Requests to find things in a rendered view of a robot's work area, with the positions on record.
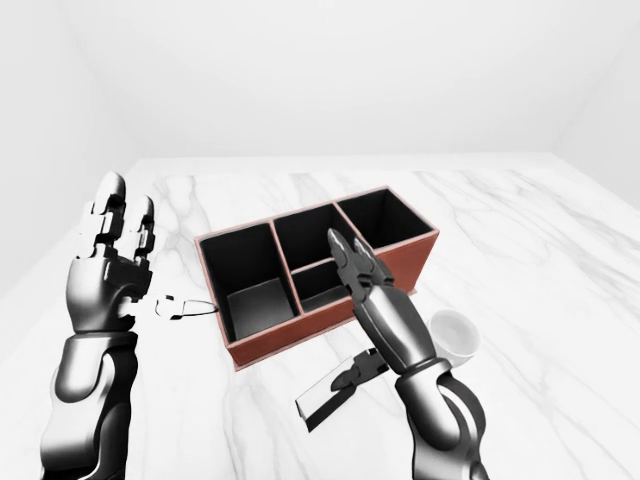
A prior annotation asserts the red-brown desk caddy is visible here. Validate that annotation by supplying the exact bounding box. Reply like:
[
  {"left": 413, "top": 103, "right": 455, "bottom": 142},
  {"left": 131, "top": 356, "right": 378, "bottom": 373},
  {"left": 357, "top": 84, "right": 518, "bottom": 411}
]
[{"left": 193, "top": 185, "right": 441, "bottom": 371}]

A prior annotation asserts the white mug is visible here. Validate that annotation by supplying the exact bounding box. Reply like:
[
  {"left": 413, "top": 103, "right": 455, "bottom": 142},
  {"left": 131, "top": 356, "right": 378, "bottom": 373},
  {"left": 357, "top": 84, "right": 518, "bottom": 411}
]
[{"left": 428, "top": 308, "right": 482, "bottom": 369}]

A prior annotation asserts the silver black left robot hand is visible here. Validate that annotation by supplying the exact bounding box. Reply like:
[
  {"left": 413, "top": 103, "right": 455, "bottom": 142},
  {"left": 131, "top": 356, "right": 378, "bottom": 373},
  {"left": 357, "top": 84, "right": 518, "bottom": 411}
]
[{"left": 65, "top": 171, "right": 220, "bottom": 335}]

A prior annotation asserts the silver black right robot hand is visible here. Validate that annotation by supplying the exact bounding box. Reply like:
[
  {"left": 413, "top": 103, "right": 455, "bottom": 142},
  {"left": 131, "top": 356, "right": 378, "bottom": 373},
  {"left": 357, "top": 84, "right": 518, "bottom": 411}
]
[{"left": 327, "top": 227, "right": 437, "bottom": 394}]

